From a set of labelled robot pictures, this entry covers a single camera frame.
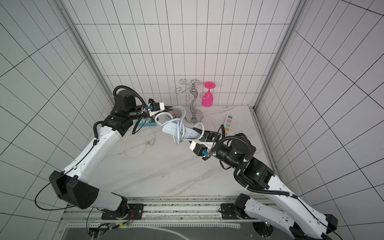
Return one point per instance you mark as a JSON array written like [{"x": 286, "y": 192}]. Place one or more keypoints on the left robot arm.
[{"x": 71, "y": 185}]

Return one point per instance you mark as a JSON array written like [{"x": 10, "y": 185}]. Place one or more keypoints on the chrome wine glass rack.
[{"x": 193, "y": 90}]

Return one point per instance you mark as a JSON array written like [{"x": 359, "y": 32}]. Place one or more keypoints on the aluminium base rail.
[{"x": 170, "y": 209}]

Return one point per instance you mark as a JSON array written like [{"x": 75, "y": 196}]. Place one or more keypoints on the small clear glass bowl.
[{"x": 176, "y": 113}]

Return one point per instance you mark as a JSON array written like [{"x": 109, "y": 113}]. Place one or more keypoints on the grey-blue power strip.
[{"x": 180, "y": 132}]

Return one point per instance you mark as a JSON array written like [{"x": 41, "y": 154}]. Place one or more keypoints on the pink wine glass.
[{"x": 208, "y": 98}]

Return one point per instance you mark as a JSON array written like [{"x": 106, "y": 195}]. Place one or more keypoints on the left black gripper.
[{"x": 153, "y": 119}]

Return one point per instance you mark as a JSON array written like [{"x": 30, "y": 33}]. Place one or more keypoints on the white multicolour power strip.
[{"x": 229, "y": 124}]

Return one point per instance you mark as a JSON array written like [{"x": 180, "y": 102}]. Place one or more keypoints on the teal power strip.
[{"x": 147, "y": 123}]

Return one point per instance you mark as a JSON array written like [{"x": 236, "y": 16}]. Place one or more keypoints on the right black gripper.
[{"x": 210, "y": 136}]

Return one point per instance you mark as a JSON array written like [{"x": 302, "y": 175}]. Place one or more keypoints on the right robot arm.
[{"x": 294, "y": 217}]

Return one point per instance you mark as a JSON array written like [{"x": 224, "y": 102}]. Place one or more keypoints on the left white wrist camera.
[{"x": 155, "y": 108}]

